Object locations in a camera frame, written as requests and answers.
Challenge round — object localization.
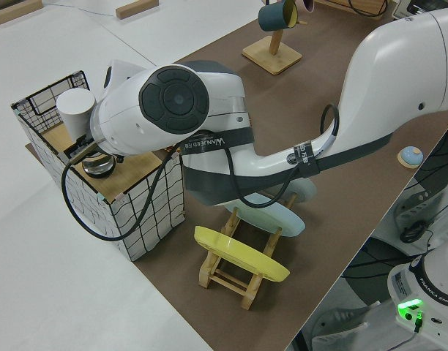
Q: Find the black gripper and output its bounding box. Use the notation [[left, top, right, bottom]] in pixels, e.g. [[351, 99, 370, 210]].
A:
[[64, 134, 99, 162]]

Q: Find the yellow plate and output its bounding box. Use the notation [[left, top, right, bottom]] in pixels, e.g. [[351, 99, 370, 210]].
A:
[[193, 225, 291, 283]]

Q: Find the wooden plate rack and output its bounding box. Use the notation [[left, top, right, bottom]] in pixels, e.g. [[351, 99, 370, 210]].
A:
[[198, 192, 298, 311]]

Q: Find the grey plate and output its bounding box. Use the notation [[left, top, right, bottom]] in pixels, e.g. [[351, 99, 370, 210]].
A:
[[282, 175, 317, 204]]

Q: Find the dark blue ceramic mug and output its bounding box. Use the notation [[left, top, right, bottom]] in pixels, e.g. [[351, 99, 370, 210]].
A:
[[258, 0, 299, 32]]

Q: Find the brown table mat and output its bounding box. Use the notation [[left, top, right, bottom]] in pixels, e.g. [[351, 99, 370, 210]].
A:
[[24, 0, 448, 351]]

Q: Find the wooden cabinet box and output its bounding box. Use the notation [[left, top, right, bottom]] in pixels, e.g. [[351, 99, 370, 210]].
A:
[[311, 0, 392, 18]]

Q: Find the wooden mug tree rack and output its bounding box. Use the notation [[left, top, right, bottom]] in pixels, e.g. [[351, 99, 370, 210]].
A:
[[241, 0, 307, 76]]

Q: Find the wooden stepped shelf insert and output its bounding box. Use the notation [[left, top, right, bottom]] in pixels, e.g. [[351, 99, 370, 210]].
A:
[[40, 120, 165, 197]]

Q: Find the wire and wood shelf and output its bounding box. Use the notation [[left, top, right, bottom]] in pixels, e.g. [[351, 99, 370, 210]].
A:
[[10, 69, 186, 263]]

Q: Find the white thermos cup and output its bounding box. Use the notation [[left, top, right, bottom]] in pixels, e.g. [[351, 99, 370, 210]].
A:
[[56, 90, 117, 180]]

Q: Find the light blue plate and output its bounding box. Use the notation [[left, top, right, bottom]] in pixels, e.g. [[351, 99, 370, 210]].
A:
[[223, 192, 306, 238]]

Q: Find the wooden block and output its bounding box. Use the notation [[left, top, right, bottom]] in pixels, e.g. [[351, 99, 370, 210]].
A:
[[0, 0, 44, 26], [116, 0, 160, 20]]

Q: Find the blue bell on wooden base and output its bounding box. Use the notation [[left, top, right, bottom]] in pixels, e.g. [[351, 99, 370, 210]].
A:
[[397, 146, 425, 170]]

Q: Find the black base cable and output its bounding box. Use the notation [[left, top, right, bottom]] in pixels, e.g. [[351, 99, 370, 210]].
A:
[[410, 310, 425, 334]]

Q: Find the black coiled cable bundle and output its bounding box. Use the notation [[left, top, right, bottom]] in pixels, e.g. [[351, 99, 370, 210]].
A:
[[399, 221, 430, 244]]

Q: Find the white toaster oven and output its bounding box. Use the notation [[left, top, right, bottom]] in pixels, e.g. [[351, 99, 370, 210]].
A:
[[392, 0, 436, 21]]

